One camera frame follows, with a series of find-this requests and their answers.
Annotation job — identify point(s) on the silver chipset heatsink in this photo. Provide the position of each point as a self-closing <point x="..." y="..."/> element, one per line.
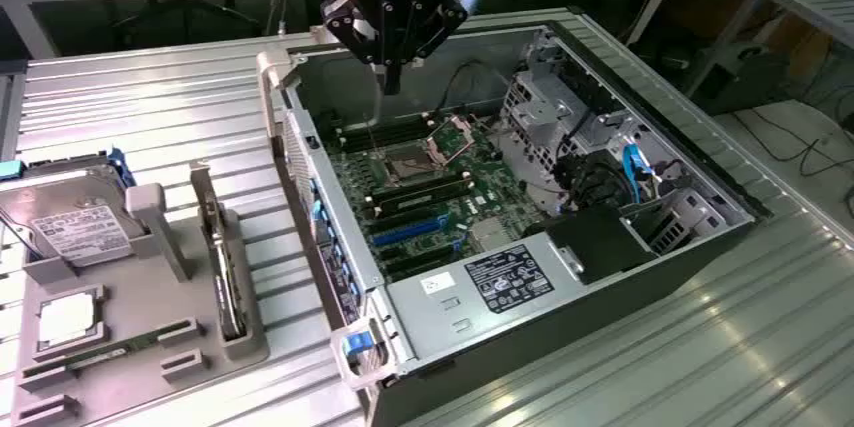
<point x="494" y="234"/>

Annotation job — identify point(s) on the green RAM stick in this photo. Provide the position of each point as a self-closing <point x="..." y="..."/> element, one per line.
<point x="127" y="344"/>
<point x="420" y="199"/>

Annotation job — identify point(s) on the blue hard disk caddy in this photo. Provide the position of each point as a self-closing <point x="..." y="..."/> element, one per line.
<point x="121" y="167"/>

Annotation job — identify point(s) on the metal drive cage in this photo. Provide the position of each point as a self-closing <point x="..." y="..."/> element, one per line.
<point x="527" y="167"/>

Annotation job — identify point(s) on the graphics card with black fan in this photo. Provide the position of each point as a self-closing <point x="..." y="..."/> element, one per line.
<point x="229" y="297"/>

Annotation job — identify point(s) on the silver hard disk drive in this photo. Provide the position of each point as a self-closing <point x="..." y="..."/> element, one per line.
<point x="67" y="217"/>

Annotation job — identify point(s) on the black plastic air shroud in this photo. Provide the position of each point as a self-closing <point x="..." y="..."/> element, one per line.
<point x="594" y="242"/>

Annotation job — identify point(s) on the green motherboard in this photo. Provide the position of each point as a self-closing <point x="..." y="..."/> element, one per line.
<point x="494" y="182"/>

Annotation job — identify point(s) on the metal disk bay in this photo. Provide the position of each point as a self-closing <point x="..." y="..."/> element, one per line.
<point x="700" y="217"/>

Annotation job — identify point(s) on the grey power supply unit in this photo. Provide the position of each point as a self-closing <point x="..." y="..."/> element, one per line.
<point x="440" y="317"/>

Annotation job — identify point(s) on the black expansion slot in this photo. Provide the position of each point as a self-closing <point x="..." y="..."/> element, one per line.
<point x="427" y="267"/>
<point x="420" y="256"/>

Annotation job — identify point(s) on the open black PC case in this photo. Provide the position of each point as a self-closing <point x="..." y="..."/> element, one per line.
<point x="600" y="307"/>

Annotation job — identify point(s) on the black RAM slot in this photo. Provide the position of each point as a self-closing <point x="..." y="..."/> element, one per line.
<point x="416" y="186"/>
<point x="383" y="126"/>
<point x="387" y="139"/>

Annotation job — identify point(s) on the CPU socket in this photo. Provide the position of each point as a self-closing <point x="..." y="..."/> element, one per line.
<point x="403" y="167"/>

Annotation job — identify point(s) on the black office chair base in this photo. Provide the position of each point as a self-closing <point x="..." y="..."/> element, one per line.
<point x="193" y="3"/>

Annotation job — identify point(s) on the black floor device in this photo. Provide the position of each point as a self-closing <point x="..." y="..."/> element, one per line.
<point x="747" y="77"/>

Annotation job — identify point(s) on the thin metal locking lever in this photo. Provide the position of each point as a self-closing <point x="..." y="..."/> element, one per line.
<point x="372" y="134"/>

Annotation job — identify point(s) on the silver CPU chip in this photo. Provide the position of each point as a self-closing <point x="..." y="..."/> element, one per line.
<point x="67" y="319"/>

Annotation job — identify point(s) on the blue case release latch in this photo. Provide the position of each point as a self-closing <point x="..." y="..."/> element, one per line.
<point x="356" y="342"/>

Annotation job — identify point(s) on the metal socket cover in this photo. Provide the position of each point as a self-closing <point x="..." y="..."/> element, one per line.
<point x="436" y="151"/>

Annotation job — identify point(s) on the grey plastic parts rack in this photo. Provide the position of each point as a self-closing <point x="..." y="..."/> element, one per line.
<point x="133" y="297"/>

